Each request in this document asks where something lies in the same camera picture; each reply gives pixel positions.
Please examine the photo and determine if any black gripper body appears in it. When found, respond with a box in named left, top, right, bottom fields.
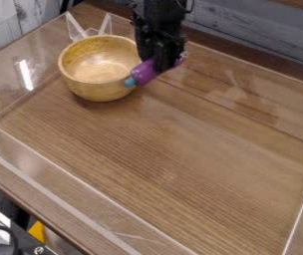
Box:
left=129, top=0, right=188, bottom=64

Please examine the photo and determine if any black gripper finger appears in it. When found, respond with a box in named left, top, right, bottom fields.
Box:
left=153, top=45, right=181, bottom=74
left=134, top=27, right=153, bottom=61

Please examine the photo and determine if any purple toy eggplant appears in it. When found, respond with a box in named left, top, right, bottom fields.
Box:
left=122, top=54, right=186, bottom=89

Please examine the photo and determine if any brown wooden bowl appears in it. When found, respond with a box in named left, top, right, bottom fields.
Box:
left=58, top=35, right=141, bottom=103

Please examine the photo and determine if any clear acrylic back barrier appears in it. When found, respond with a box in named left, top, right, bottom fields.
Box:
left=109, top=13, right=303, bottom=148

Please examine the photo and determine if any clear acrylic barrier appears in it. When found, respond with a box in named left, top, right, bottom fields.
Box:
left=109, top=13, right=303, bottom=148
left=0, top=128, right=196, bottom=255

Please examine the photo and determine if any clear acrylic front barrier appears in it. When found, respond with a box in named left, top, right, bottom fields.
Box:
left=0, top=128, right=196, bottom=255

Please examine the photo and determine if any yellow black device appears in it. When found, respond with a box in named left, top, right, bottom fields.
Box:
left=10, top=221, right=58, bottom=255

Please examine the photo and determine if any clear acrylic corner bracket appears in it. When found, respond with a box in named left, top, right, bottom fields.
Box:
left=63, top=11, right=114, bottom=43

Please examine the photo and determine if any black cable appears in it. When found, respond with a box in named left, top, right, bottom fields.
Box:
left=0, top=224, right=25, bottom=255

